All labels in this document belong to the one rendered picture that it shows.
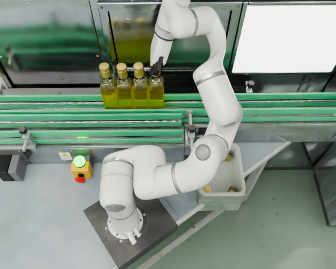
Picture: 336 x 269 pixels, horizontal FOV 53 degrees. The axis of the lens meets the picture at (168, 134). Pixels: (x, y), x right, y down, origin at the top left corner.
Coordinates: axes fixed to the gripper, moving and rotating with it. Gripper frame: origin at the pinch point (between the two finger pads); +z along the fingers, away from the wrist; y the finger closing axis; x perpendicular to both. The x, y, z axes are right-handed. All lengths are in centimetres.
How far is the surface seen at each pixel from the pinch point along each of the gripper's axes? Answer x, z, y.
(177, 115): 12.8, 17.1, 6.3
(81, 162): -20.0, 37.2, 20.6
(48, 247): -27, 50, 50
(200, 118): 23.2, 19.7, 4.0
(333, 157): 114, 53, -9
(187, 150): 19.4, 26.1, 15.4
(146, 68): -0.4, 14.6, -12.5
